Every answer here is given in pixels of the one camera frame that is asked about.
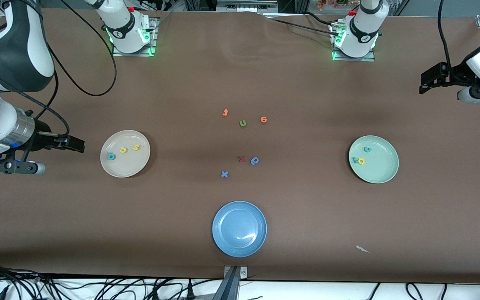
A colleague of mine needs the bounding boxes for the orange artificial flowers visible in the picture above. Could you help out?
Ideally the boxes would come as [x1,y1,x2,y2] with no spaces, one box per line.
[317,0,350,10]

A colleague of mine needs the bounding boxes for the pale green plate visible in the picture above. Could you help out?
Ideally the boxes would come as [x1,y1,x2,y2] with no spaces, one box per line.
[348,135,400,184]

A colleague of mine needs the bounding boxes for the blue plate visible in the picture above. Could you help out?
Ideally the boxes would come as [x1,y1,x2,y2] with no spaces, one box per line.
[212,201,268,258]

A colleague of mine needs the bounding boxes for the black base power cable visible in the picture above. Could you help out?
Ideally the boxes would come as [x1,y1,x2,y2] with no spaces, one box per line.
[263,12,343,40]

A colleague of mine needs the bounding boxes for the beige brown plate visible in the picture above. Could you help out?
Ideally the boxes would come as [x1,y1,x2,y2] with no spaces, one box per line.
[100,130,151,178]

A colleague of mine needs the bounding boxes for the grey power strip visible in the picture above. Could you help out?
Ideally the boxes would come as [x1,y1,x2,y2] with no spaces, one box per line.
[216,0,278,13]

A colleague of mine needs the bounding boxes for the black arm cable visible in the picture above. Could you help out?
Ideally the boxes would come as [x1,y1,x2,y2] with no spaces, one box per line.
[437,0,457,78]
[0,0,118,139]

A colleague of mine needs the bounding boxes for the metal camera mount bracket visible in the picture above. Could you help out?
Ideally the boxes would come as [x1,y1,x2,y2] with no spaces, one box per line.
[213,265,248,300]

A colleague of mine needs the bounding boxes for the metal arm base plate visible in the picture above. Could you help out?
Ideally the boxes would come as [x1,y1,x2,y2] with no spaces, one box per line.
[331,21,376,63]
[112,17,158,57]

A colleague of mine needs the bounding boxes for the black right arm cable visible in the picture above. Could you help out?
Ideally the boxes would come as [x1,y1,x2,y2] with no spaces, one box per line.
[0,0,118,139]

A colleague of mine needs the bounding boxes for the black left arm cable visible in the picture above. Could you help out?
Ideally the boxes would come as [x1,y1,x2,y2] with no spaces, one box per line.
[437,0,457,78]

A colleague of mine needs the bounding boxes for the black floor cable bundle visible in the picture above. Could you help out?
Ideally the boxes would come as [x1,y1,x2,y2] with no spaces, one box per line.
[0,260,224,300]

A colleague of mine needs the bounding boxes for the brown table cover sheet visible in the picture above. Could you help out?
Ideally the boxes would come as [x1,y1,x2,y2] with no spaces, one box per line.
[0,7,480,285]

